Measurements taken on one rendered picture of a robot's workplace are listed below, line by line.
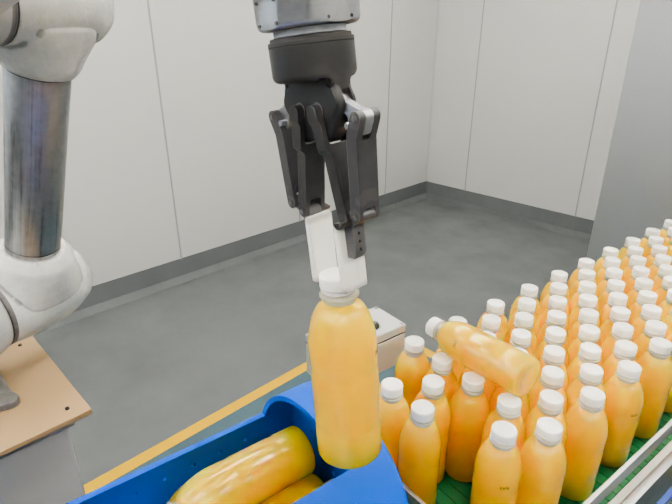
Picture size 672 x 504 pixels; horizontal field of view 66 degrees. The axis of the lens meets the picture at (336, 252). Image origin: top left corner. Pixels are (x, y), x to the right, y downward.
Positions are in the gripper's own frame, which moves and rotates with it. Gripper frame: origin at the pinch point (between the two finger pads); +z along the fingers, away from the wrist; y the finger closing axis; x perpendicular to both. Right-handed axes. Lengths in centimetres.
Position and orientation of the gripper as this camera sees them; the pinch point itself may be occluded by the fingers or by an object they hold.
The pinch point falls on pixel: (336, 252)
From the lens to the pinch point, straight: 51.4
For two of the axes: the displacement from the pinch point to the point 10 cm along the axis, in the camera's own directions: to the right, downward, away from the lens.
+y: 6.5, 2.1, -7.4
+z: 1.1, 9.3, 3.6
